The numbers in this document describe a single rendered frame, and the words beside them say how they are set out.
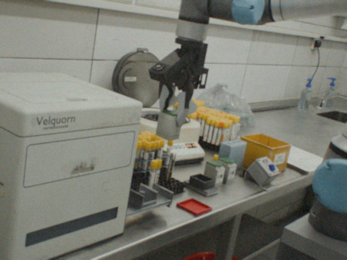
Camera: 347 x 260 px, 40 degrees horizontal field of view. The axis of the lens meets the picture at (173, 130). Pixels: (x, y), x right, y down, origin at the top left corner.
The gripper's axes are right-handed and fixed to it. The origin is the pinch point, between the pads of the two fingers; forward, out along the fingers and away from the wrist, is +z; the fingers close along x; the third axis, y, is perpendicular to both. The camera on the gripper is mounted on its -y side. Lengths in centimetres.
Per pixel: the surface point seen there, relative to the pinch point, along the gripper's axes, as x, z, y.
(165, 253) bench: 47, 83, 67
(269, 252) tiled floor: 44, 110, 164
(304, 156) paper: 1, 21, 83
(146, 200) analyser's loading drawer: -5.1, 18.1, -8.9
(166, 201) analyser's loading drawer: -7.9, 18.1, -5.0
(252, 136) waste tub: 10, 13, 56
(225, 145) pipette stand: 5.4, 12.5, 34.7
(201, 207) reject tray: -9.1, 21.9, 8.1
